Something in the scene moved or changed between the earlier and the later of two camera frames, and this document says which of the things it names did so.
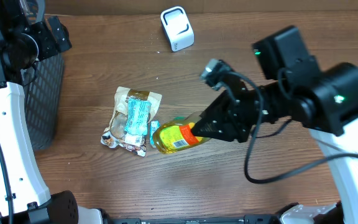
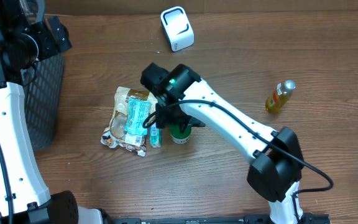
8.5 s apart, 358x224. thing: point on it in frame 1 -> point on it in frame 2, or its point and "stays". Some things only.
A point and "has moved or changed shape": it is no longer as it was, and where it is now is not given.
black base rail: [248, 219] stays
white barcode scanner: [177, 27] stays
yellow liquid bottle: [172, 135] has moved or changed shape
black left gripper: [41, 31] stays
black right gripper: [239, 116] -> [183, 123]
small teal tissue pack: [154, 125] stays
